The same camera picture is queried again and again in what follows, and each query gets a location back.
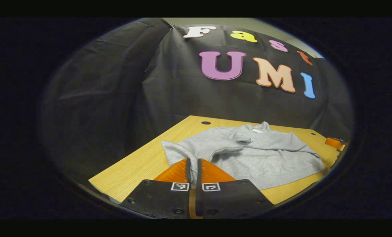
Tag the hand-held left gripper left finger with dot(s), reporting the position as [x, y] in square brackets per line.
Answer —
[188, 174]

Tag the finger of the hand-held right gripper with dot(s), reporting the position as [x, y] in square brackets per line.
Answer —
[332, 142]

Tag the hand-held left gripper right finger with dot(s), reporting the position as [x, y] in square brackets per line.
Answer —
[198, 174]

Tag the grey sweatshirt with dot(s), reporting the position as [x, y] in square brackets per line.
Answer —
[248, 158]

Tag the black backdrop cloth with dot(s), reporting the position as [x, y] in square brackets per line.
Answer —
[117, 98]

